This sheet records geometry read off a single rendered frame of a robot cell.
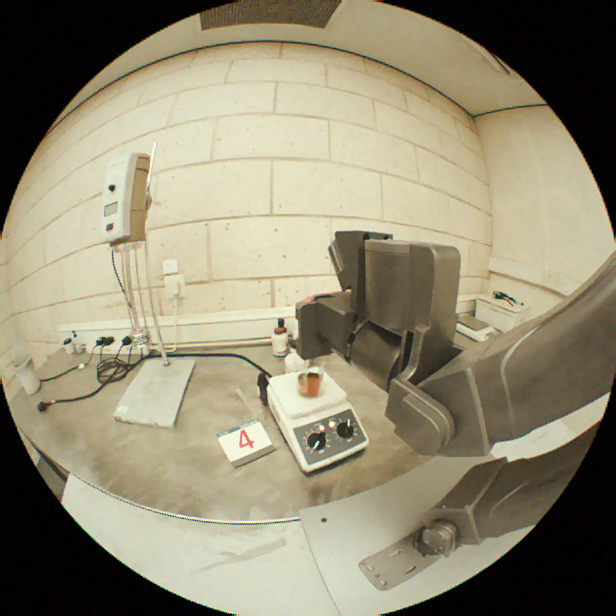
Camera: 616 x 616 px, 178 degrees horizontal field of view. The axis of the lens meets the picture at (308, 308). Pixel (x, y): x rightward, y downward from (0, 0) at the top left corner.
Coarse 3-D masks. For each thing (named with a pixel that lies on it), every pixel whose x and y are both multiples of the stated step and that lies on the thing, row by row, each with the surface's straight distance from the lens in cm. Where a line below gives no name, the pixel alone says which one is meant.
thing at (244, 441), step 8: (256, 424) 43; (240, 432) 43; (248, 432) 43; (256, 432) 43; (224, 440) 42; (232, 440) 42; (240, 440) 43; (248, 440) 43; (256, 440) 43; (264, 440) 43; (232, 448) 42; (240, 448) 43; (248, 448) 43; (232, 456) 42
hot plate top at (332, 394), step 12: (324, 372) 47; (276, 384) 44; (288, 384) 44; (324, 384) 44; (336, 384) 44; (276, 396) 42; (288, 396) 41; (324, 396) 41; (336, 396) 41; (288, 408) 38; (300, 408) 38; (312, 408) 38
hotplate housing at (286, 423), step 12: (276, 408) 42; (324, 408) 41; (336, 408) 41; (348, 408) 42; (288, 420) 39; (300, 420) 39; (312, 420) 39; (288, 432) 39; (360, 444) 41; (300, 456) 38; (336, 456) 39; (312, 468) 38
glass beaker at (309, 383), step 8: (296, 360) 38; (312, 360) 40; (320, 360) 39; (296, 368) 37; (312, 368) 41; (320, 368) 36; (296, 376) 38; (304, 376) 36; (312, 376) 36; (320, 376) 37; (296, 384) 39; (304, 384) 37; (312, 384) 37; (320, 384) 38; (296, 392) 41; (304, 392) 38; (312, 392) 38; (320, 392) 40
